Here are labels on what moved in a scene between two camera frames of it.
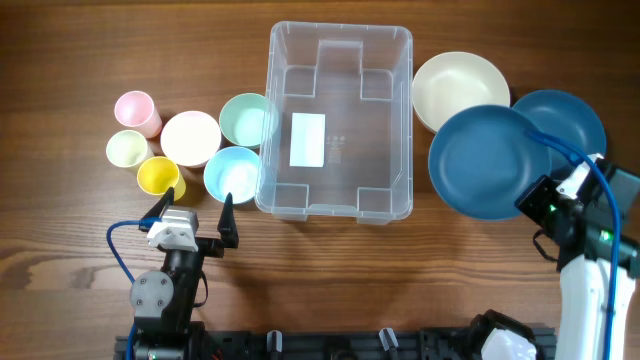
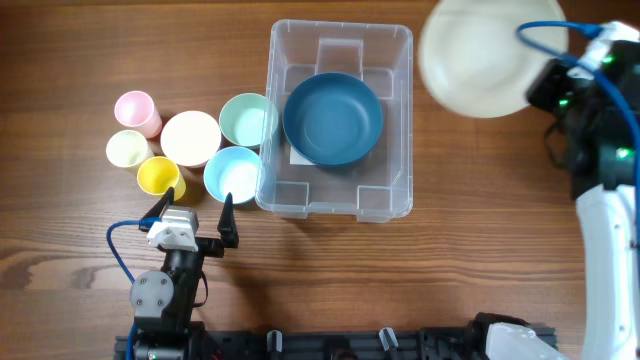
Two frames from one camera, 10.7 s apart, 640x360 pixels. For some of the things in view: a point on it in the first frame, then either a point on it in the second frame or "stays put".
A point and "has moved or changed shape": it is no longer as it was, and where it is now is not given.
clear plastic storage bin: (336, 138) stays put
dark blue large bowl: (483, 158) to (332, 119)
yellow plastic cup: (157, 174) stays put
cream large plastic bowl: (452, 82) has moved or changed shape
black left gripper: (229, 236) stays put
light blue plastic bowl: (234, 170) stays put
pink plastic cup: (136, 109) stays put
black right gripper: (530, 201) to (553, 74)
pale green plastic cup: (127, 148) stays put
